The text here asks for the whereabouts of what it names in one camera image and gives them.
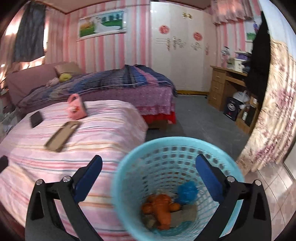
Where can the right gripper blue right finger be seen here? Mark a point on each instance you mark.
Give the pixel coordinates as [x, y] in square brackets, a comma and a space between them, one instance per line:
[212, 177]

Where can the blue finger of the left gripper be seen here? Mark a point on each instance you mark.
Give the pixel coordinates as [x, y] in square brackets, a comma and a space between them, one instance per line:
[4, 162]

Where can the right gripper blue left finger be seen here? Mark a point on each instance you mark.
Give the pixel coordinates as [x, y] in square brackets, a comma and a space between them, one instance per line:
[85, 177]

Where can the blue plastic bag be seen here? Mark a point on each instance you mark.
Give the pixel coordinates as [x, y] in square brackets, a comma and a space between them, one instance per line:
[187, 193]

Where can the cardboard tube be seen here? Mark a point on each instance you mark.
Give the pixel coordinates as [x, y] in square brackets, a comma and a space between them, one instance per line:
[187, 213]

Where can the orange snack wrapper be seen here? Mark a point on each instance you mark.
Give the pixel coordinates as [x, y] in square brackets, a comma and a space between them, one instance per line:
[161, 211]

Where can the orange peel piece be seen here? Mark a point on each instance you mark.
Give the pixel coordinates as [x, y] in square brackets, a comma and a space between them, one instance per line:
[147, 208]

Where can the small orange fruit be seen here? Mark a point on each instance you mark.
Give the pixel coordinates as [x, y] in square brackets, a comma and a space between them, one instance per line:
[174, 207]

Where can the tan phone case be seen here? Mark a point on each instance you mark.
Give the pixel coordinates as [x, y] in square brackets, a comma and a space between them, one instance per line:
[58, 140]

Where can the black smartphone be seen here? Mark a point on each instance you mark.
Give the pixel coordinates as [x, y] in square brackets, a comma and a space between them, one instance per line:
[36, 119]

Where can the turquoise plastic laundry basket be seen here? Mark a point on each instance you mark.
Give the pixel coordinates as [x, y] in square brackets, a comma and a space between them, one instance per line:
[164, 164]

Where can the pink cartoon mug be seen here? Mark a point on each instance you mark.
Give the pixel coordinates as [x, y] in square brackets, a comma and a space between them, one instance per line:
[76, 107]

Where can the floral curtain right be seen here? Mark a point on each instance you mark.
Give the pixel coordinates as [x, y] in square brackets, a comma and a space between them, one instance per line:
[274, 130]

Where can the black shopping bag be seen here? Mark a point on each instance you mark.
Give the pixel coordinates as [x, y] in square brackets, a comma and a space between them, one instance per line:
[232, 108]

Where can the purple bed with plaid blanket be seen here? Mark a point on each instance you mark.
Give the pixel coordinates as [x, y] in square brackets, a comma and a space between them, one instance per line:
[150, 92]

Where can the pink plush toy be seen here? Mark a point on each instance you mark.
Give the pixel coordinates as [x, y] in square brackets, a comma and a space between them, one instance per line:
[52, 82]

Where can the wooden desk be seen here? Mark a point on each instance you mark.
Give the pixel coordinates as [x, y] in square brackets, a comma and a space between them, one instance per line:
[225, 83]

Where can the yellow plush toy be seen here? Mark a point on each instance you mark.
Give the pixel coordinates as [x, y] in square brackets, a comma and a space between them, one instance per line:
[64, 77]

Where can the brown pillow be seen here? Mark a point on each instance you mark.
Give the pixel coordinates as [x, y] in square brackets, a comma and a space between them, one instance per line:
[68, 68]

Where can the dark window curtain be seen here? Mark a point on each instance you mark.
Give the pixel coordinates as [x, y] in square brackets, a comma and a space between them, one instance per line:
[30, 36]

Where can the desk lamp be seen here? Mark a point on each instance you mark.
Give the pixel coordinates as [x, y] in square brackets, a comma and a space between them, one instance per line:
[224, 56]

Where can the white wardrobe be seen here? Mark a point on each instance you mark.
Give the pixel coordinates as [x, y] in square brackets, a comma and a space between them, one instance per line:
[184, 45]

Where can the framed wedding picture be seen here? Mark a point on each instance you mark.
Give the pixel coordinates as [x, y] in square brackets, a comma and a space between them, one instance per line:
[103, 23]

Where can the pink valance curtain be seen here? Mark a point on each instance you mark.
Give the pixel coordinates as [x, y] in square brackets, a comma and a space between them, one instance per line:
[224, 11]

